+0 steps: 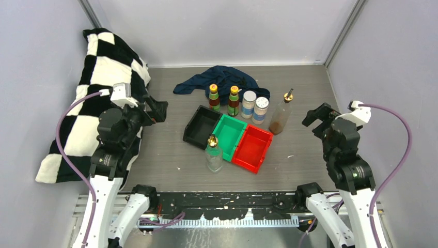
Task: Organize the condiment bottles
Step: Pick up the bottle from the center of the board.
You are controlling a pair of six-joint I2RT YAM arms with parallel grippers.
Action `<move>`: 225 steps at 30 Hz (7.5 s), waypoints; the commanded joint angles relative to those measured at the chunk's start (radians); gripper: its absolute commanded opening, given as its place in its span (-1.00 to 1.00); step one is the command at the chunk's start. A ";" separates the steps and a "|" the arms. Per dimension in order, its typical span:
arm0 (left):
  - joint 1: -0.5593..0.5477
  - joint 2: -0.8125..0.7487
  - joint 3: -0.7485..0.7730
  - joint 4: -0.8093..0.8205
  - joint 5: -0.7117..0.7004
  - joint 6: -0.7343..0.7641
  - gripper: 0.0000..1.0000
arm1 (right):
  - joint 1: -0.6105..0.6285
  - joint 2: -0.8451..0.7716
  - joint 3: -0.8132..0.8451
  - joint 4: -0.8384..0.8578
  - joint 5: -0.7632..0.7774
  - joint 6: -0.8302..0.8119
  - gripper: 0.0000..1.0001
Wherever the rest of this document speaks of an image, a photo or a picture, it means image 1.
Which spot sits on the sauce bottle yellow cap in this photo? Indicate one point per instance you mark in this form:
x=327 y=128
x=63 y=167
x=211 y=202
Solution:
x=214 y=101
x=233 y=102

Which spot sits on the red plastic bin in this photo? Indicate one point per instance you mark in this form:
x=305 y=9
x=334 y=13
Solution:
x=252 y=148

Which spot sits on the dark blue shorts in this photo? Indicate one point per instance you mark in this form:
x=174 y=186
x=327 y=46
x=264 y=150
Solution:
x=224 y=77

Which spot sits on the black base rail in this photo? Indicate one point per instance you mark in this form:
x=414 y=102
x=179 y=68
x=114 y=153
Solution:
x=265 y=205

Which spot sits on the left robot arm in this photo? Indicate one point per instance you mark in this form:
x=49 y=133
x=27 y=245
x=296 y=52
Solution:
x=118 y=132

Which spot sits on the clear glass cruet gold spout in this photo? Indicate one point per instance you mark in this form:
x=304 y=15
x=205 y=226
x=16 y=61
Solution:
x=214 y=154

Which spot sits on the spice jar perforated lid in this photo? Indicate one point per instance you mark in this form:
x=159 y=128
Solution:
x=260 y=110

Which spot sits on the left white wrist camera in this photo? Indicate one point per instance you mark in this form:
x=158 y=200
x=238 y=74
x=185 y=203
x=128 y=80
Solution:
x=121 y=96

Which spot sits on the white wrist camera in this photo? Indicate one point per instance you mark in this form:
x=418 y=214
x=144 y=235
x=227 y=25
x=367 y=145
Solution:
x=121 y=96
x=358 y=114

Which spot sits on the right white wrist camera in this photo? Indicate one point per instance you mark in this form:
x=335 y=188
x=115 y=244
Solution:
x=358 y=114

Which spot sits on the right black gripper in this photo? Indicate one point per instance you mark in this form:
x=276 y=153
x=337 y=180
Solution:
x=325 y=112

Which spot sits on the spice jar plain lid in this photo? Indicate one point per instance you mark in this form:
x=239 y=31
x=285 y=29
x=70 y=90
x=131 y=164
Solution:
x=248 y=103

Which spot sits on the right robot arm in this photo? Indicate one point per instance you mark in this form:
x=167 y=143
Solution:
x=351 y=175

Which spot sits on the brown oil cruet gold spout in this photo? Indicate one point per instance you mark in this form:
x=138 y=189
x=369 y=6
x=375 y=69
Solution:
x=281 y=114

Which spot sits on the green plastic bin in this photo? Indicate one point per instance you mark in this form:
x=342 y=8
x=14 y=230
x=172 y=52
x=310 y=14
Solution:
x=229 y=131

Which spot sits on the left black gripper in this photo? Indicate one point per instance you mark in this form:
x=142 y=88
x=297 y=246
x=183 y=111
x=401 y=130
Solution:
x=158 y=112

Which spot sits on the black plastic bin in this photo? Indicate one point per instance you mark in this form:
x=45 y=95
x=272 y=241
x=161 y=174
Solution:
x=201 y=126

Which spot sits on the black white checkered blanket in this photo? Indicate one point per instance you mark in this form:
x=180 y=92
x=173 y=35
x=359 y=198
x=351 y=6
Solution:
x=109 y=60

